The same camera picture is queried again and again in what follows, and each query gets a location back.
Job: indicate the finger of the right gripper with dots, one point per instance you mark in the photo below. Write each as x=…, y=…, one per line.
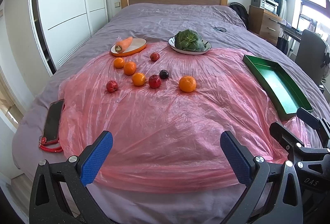
x=293, y=146
x=320, y=126

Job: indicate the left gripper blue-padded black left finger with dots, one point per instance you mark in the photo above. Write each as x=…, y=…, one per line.
x=59, y=190

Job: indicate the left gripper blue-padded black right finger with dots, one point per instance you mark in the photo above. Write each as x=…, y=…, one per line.
x=272, y=193

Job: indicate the large orange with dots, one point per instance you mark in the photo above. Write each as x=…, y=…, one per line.
x=187, y=84

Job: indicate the small orange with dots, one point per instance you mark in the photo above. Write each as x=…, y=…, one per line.
x=119, y=63

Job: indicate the dark plum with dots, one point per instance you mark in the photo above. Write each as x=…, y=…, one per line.
x=163, y=74

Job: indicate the small red apple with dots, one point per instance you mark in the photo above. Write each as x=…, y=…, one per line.
x=154, y=56

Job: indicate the green rectangular tray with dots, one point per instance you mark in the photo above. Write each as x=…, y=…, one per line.
x=284, y=93

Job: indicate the black smartphone red case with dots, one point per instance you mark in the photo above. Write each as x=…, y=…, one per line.
x=51, y=128

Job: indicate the grey office chair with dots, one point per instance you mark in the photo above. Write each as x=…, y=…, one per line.
x=313, y=56

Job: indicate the dark blue bag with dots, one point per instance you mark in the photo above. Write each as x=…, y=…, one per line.
x=283, y=43

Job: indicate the desk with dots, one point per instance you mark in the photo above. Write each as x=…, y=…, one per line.
x=290, y=31

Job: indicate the wooden drawer cabinet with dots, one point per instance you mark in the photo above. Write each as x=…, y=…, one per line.
x=264, y=24

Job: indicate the pink plastic sheet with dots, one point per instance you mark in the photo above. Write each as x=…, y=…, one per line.
x=166, y=140

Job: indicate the dark item on bed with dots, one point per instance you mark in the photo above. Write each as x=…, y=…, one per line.
x=220, y=29

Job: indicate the black backpack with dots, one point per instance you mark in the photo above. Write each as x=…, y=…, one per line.
x=241, y=11

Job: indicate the grey printer box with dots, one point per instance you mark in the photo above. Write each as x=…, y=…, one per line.
x=269, y=5

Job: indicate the green bok choy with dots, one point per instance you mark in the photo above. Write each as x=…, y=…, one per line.
x=186, y=36

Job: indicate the white enamel plate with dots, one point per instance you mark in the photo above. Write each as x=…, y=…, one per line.
x=197, y=47

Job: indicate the carrot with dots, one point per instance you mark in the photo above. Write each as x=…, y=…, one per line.
x=123, y=45

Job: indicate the orange oval dish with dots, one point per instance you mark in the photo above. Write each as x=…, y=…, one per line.
x=136, y=46

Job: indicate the white wardrobe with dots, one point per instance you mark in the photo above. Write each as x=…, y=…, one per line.
x=66, y=24

